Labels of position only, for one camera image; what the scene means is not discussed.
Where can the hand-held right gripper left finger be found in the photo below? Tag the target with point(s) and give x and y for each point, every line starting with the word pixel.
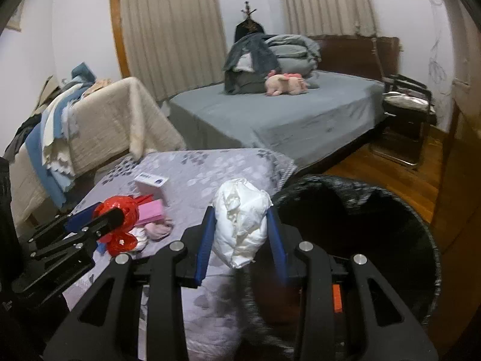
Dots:
pixel 204 248

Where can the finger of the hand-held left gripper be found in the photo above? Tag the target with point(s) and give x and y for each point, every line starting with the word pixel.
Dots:
pixel 75 250
pixel 82 218

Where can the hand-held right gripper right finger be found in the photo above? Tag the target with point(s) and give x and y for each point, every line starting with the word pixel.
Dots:
pixel 278 250

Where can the red plastic wrapper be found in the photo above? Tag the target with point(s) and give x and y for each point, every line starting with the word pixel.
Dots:
pixel 127 210

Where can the white paper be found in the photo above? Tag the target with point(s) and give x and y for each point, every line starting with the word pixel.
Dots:
pixel 240 218

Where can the white cardboard box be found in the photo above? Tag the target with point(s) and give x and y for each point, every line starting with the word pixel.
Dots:
pixel 152 188

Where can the black trash bin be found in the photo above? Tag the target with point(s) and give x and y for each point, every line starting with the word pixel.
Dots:
pixel 357 218

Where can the pink crumpled tissue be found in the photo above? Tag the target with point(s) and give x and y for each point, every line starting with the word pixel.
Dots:
pixel 159 230

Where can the white crumpled cloth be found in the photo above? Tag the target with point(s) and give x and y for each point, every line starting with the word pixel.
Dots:
pixel 139 240

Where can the pink flat packet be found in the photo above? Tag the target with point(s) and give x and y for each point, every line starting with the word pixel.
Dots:
pixel 152 212

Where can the grey floral tablecloth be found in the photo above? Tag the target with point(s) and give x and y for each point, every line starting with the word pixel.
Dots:
pixel 210 169

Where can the blue and white blanket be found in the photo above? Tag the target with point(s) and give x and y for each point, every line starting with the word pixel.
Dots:
pixel 49 143

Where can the beige blanket on chair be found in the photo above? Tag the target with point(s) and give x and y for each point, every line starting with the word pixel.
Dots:
pixel 109 124

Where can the dark clothes pile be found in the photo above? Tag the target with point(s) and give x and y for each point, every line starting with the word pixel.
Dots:
pixel 22 135

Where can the bed with grey sheet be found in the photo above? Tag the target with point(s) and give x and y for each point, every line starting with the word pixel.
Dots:
pixel 300 120

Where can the pale pink cloth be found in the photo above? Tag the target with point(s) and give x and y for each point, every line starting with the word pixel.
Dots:
pixel 98 86

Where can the pink plush toy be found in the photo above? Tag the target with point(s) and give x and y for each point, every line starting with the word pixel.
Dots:
pixel 282 82

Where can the black metal chair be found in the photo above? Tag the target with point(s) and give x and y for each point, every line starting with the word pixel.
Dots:
pixel 409 128

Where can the light chair cushion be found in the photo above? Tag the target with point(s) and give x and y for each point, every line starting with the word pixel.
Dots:
pixel 406 101

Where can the pile of grey bedding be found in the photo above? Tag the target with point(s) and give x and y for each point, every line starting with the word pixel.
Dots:
pixel 297 52

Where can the blue denim jacket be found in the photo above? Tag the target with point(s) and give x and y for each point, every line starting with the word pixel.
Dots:
pixel 255 50

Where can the wooden cabinet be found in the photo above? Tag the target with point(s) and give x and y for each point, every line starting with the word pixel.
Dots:
pixel 462 165

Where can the wide beige curtain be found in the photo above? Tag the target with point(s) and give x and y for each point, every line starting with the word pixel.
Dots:
pixel 173 30

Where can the wooden headboard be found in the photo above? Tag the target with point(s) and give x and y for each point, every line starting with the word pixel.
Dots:
pixel 357 54

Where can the dark coat rack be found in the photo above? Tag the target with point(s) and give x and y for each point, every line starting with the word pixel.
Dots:
pixel 248 28

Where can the narrow beige curtain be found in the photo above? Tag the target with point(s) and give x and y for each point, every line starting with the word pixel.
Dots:
pixel 327 0

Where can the wooden window frame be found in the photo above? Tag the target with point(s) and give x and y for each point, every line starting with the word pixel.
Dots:
pixel 116 26

